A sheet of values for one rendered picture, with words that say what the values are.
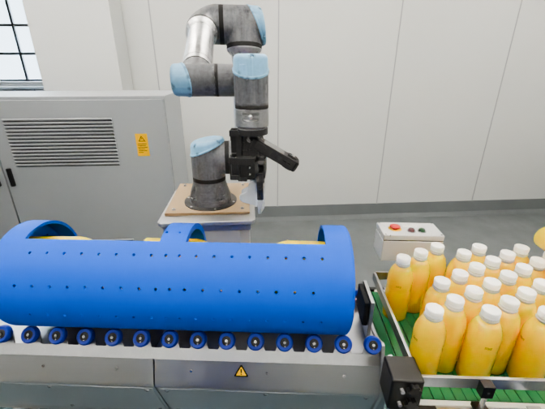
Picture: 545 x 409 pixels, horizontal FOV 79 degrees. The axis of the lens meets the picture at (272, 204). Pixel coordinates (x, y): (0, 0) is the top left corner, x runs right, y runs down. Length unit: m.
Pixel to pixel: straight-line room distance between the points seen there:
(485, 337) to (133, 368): 0.87
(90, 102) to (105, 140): 0.24
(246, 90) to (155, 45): 2.85
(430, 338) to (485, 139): 3.63
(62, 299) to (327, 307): 0.62
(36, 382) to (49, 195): 1.68
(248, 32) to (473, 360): 1.09
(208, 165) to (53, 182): 1.64
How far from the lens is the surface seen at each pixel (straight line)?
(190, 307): 0.83
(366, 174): 3.85
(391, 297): 1.09
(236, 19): 1.17
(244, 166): 0.77
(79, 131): 2.45
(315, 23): 3.53
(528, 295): 1.04
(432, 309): 0.87
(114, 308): 0.90
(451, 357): 1.00
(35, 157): 2.63
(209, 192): 1.17
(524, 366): 1.06
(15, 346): 1.19
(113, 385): 1.10
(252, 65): 0.73
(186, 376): 1.01
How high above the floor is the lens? 1.62
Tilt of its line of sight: 23 degrees down
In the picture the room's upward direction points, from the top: straight up
